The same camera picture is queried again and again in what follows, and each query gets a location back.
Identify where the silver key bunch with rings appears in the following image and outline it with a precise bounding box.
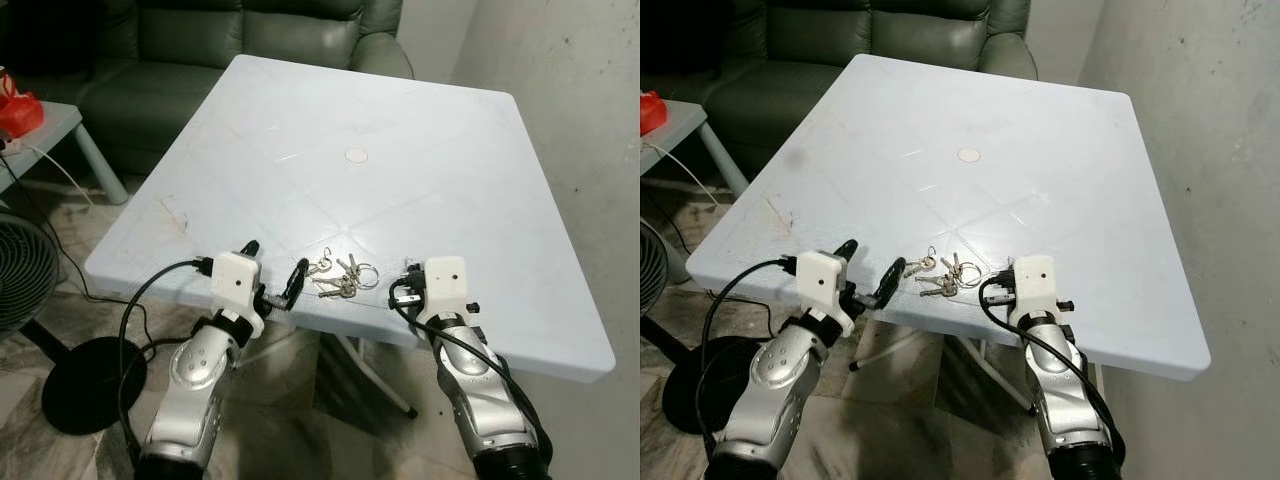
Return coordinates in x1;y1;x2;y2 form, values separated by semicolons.
903;248;985;300
305;247;379;300

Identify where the white plastic square table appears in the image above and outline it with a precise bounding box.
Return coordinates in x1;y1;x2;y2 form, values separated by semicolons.
83;54;617;384
686;53;1212;382

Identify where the black standing fan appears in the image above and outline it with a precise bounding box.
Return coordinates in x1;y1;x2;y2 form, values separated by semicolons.
0;210;153;437
640;220;748;437

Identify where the green leather sofa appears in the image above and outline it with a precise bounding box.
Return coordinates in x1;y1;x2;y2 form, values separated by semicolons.
0;0;416;181
640;0;1039;173

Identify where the grey side table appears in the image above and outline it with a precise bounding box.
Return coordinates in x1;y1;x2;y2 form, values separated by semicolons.
0;100;130;207
640;100;750;198

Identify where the red plastic bag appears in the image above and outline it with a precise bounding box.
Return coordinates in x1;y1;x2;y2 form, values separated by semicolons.
640;90;667;139
0;67;46;140

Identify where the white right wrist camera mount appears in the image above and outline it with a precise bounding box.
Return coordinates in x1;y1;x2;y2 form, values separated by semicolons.
1009;254;1060;327
419;256;471;327

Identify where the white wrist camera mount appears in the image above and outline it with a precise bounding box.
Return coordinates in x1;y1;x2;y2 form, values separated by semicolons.
1009;254;1060;327
796;250;857;337
209;252;267;337
419;256;471;327

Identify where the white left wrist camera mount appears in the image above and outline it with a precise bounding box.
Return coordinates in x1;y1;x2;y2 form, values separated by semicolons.
209;252;267;337
796;250;857;337

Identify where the white table leg frame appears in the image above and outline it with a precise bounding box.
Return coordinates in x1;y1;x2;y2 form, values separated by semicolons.
320;333;420;420

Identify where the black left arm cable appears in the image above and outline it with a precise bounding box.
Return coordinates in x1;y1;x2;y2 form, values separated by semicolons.
117;257;217;446
697;256;801;446

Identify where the thin black floor cable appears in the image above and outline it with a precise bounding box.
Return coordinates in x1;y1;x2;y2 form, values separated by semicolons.
645;185;701;256
15;178;151;346

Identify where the thin white cable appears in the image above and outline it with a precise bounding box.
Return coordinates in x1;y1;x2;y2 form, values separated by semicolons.
18;144;103;208
655;140;723;201

